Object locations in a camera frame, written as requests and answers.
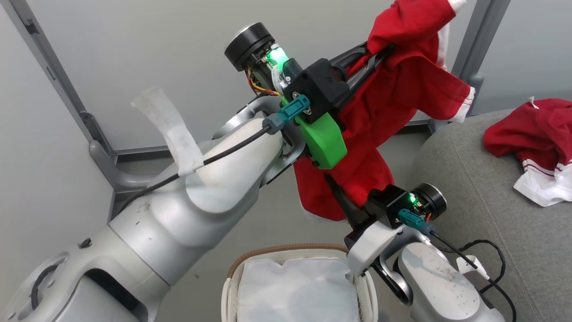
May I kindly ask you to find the grey fabric sofa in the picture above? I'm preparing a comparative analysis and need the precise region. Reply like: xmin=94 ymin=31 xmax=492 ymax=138
xmin=404 ymin=110 xmax=572 ymax=322

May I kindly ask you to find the grey partition post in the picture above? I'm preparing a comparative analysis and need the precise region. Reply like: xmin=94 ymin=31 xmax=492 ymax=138
xmin=9 ymin=0 xmax=112 ymax=155
xmin=451 ymin=0 xmax=511 ymax=85

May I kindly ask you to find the translucent tape strip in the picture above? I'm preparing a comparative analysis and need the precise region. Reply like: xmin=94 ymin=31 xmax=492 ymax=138
xmin=131 ymin=87 xmax=205 ymax=177

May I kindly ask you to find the red garment white striped hem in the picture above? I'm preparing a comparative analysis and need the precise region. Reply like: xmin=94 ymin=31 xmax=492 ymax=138
xmin=484 ymin=96 xmax=572 ymax=207

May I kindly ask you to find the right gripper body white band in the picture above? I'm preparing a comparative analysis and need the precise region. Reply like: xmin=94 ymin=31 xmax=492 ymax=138
xmin=344 ymin=182 xmax=447 ymax=276

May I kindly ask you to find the white tape tag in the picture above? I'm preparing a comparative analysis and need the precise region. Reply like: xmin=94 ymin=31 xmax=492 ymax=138
xmin=456 ymin=255 xmax=490 ymax=280

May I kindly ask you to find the grey partition bottom rail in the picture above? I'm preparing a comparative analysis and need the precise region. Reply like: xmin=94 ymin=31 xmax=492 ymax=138
xmin=112 ymin=119 xmax=434 ymax=162

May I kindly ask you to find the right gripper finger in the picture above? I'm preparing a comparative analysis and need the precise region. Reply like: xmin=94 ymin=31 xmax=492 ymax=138
xmin=325 ymin=174 xmax=371 ymax=225

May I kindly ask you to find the woven laundry basket white liner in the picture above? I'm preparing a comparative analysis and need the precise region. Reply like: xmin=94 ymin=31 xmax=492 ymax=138
xmin=221 ymin=244 xmax=379 ymax=322

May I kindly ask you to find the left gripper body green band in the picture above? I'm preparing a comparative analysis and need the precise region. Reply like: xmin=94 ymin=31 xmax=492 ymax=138
xmin=223 ymin=22 xmax=348 ymax=171

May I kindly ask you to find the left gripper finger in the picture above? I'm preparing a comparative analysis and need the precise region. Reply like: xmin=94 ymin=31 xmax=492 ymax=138
xmin=343 ymin=44 xmax=396 ymax=97
xmin=330 ymin=42 xmax=371 ymax=68

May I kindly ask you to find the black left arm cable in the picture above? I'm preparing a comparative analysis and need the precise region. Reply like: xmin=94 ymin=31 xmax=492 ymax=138
xmin=117 ymin=95 xmax=311 ymax=215

